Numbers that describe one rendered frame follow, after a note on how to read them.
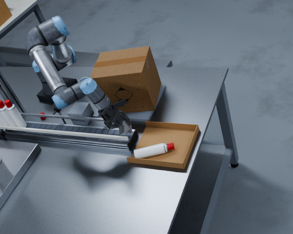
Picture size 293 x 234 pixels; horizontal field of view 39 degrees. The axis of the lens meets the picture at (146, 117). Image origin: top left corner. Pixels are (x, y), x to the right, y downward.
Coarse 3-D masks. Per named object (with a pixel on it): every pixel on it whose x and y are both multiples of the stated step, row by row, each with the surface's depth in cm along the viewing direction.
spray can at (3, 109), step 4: (0, 100) 234; (0, 104) 233; (4, 104) 236; (0, 108) 235; (4, 108) 235; (4, 112) 236; (8, 112) 237; (4, 116) 238; (8, 116) 238; (8, 120) 240; (12, 120) 241; (12, 124) 242; (16, 124) 243
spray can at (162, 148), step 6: (156, 144) 203; (162, 144) 202; (168, 144) 202; (138, 150) 203; (144, 150) 202; (150, 150) 202; (156, 150) 201; (162, 150) 201; (138, 156) 203; (144, 156) 203
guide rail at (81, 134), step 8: (0, 128) 247; (8, 128) 243; (16, 128) 240; (24, 128) 238; (32, 128) 236; (88, 136) 219; (96, 136) 217; (104, 136) 214; (112, 136) 212; (120, 136) 210
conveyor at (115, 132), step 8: (40, 128) 239; (48, 128) 237; (56, 128) 235; (64, 128) 233; (72, 128) 231; (80, 128) 229; (88, 128) 227; (96, 128) 225; (64, 136) 228; (72, 136) 226; (80, 136) 224; (128, 136) 213
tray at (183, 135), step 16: (160, 128) 218; (176, 128) 215; (192, 128) 210; (144, 144) 213; (176, 144) 206; (192, 144) 201; (128, 160) 205; (144, 160) 200; (160, 160) 201; (176, 160) 199
